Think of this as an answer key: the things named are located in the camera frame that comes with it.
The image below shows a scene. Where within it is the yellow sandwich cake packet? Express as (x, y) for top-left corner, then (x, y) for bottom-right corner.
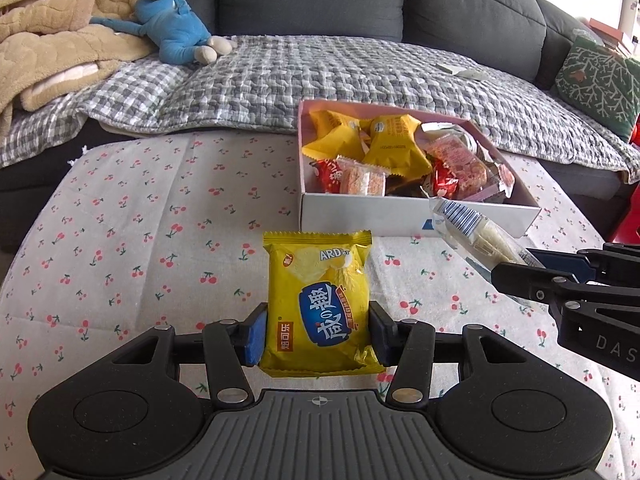
(361, 114), (433, 178)
(302, 110), (371, 171)

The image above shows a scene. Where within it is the green patterned cushion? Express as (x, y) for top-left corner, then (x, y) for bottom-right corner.
(554, 35), (640, 143)

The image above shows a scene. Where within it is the pink cardboard box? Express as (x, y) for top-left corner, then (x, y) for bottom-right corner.
(297, 99), (543, 239)

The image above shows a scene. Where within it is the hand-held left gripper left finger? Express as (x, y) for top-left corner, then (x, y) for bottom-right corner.
(109, 305), (269, 407)

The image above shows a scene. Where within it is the yellow cracker packet blue logo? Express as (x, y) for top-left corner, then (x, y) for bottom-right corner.
(262, 230), (386, 378)

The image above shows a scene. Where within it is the orange rice crisp packet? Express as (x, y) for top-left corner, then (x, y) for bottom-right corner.
(425, 135), (488, 196)

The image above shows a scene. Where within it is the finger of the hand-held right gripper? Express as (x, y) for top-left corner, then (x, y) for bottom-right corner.
(490, 261), (640, 311)
(527, 242), (640, 287)

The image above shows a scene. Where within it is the stack of books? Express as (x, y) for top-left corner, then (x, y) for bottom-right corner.
(587, 17), (640, 56)

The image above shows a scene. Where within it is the blue plush toy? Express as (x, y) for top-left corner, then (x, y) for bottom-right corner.
(90, 0), (236, 66)

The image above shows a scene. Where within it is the cherry print tablecloth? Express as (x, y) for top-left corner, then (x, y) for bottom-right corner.
(0, 130), (640, 476)

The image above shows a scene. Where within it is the red plastic stool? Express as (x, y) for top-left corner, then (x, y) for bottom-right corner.
(607, 115), (640, 246)

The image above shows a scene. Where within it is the clear sandwich bread packet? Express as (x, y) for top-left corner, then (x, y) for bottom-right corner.
(427, 196), (546, 268)

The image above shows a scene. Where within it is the grey checked quilt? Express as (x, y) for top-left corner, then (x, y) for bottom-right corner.
(0, 35), (640, 183)

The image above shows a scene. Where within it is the clear rice crisp packet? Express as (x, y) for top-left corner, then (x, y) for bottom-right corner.
(472, 142), (516, 206)
(336, 155), (390, 197)

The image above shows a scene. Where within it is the red snack packet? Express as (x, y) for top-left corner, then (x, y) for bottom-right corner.
(310, 159), (346, 195)
(430, 157), (466, 200)

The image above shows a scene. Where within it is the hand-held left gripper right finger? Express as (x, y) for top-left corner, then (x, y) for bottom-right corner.
(368, 304), (532, 406)

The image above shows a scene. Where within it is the white printed snack packet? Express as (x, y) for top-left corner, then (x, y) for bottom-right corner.
(419, 121), (476, 143)

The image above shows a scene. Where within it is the beige quilted blanket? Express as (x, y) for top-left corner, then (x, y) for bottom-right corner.
(0, 0), (153, 133)

